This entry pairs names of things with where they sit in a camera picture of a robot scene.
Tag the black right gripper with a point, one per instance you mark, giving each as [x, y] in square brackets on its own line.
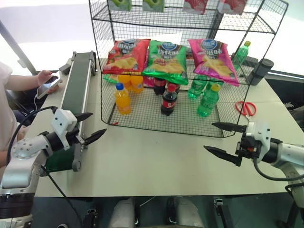
[248, 148]

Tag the green soda bottle yellow cap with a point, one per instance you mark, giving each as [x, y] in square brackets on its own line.
[241, 55]
[197, 88]
[215, 82]
[207, 102]

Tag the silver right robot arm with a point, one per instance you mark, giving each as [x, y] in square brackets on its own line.
[288, 154]

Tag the orange soda bottle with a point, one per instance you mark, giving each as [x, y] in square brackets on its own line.
[124, 80]
[137, 84]
[122, 101]

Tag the white rounded robot foot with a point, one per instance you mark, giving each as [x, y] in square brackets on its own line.
[190, 213]
[123, 213]

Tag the person's pink clothed torso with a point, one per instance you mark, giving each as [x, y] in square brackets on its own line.
[6, 111]

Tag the person's bare hand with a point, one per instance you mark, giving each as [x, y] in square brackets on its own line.
[44, 76]

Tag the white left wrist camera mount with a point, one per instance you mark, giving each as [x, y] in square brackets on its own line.
[62, 121]

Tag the small green snack packet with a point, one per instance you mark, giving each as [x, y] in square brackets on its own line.
[110, 78]

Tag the green potato chips bag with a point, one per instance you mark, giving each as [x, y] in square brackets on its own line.
[166, 63]

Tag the green conveyor belt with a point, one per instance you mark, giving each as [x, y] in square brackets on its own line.
[74, 83]

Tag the black cylinder container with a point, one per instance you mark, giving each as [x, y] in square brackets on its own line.
[261, 69]

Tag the small pink snack packet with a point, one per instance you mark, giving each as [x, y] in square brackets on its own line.
[148, 81]

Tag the white smartphone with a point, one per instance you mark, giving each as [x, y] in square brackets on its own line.
[50, 85]

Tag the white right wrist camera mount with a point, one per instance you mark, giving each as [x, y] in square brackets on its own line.
[260, 135]

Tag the red potato chips bag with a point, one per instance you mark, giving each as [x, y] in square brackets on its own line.
[128, 55]

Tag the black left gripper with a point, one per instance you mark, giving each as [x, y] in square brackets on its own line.
[73, 137]

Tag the black table leg bracket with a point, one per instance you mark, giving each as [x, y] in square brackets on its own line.
[221, 211]
[90, 218]

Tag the green snack box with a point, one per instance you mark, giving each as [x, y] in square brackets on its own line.
[120, 3]
[153, 4]

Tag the person's bare forearm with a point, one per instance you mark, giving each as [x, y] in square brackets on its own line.
[21, 82]

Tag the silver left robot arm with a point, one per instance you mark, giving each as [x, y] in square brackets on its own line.
[22, 156]

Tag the red snack box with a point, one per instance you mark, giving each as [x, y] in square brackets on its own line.
[235, 6]
[194, 6]

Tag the pink potato chips bag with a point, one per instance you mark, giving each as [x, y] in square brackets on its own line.
[213, 61]

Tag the dark bag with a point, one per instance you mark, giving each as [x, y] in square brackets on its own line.
[297, 117]

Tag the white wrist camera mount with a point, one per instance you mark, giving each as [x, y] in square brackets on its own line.
[62, 121]
[260, 135]

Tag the dark slanted post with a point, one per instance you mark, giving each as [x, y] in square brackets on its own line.
[16, 46]

